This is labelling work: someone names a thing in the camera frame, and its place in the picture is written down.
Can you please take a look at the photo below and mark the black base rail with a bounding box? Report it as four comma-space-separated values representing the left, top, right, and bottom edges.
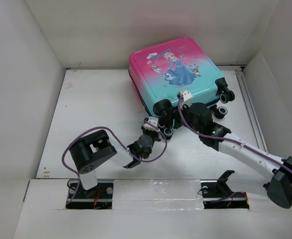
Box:
65, 179, 250, 211

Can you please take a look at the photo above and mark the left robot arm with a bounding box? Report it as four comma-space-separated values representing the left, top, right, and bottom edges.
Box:
61, 123, 167, 198

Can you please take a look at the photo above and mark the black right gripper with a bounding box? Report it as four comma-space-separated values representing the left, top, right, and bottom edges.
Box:
158, 102, 202, 135

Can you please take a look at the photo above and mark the aluminium frame rail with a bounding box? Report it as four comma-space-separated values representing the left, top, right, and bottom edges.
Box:
218, 65, 268, 152

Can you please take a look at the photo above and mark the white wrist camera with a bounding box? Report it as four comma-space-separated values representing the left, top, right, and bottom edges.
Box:
143, 117, 160, 132
177, 89, 193, 108

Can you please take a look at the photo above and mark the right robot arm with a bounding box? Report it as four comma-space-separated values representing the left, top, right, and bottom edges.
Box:
153, 100, 292, 209

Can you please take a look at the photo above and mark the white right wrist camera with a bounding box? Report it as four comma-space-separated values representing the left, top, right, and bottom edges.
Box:
177, 89, 193, 108

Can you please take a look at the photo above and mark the pink and teal suitcase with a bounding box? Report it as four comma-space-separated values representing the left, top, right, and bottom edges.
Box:
128, 37, 235, 139

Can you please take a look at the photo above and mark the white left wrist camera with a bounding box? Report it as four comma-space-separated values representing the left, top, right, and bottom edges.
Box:
143, 117, 160, 132

